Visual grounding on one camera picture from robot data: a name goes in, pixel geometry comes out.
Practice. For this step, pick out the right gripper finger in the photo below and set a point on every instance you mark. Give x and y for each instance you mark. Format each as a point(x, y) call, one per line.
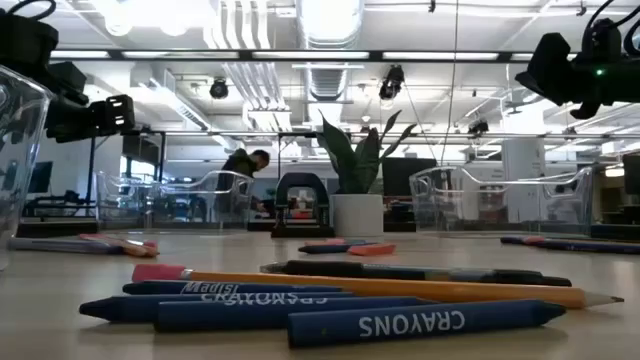
point(585, 111)

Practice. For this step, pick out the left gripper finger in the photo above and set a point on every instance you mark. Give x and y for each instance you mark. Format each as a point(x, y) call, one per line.
point(62, 127)
point(92, 129)

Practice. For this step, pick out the pens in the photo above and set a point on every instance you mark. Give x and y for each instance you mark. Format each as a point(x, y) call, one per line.
point(590, 247)

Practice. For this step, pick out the black pen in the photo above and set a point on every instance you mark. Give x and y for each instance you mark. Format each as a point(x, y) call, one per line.
point(400, 272)

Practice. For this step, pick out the pink marker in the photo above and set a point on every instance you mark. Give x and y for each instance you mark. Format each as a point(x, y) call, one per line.
point(372, 249)

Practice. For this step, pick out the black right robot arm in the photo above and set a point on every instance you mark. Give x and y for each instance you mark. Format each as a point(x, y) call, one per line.
point(625, 82)

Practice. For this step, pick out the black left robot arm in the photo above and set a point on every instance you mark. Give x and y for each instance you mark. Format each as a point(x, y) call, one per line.
point(25, 45)

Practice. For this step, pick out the black monitor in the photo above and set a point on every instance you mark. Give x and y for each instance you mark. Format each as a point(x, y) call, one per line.
point(407, 175)
point(42, 177)
point(632, 175)

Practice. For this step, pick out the clear plastic bin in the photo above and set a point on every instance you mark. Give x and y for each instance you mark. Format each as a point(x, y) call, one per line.
point(20, 175)
point(130, 210)
point(450, 210)

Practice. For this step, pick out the black ceiling spotlight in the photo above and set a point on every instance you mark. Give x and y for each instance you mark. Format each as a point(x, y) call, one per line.
point(477, 127)
point(218, 90)
point(392, 80)

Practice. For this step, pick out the pale barrel pen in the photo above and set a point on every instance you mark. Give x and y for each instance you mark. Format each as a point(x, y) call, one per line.
point(60, 245)

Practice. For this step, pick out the person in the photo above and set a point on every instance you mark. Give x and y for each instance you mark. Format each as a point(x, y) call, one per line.
point(240, 165)

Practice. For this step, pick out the black rig crossbar with lights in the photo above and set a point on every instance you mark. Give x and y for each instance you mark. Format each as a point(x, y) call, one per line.
point(375, 56)

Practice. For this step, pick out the green snake plant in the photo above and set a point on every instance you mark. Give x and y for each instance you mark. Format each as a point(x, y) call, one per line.
point(357, 165)

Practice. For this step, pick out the black arch stand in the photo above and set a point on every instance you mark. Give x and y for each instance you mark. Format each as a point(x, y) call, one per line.
point(302, 179)

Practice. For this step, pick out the white plant pot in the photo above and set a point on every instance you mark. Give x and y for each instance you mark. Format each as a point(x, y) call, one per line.
point(357, 215)

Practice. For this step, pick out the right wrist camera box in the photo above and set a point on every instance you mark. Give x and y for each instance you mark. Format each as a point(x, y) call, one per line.
point(600, 42)

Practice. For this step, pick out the black background rig frame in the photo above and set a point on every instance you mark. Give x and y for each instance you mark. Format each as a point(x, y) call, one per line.
point(162, 160)

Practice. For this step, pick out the black aluminium table frame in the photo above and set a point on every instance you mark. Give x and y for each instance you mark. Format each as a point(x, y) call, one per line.
point(55, 229)

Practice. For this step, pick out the silver ventilation duct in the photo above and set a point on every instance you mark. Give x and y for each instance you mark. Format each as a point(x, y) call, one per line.
point(330, 25)

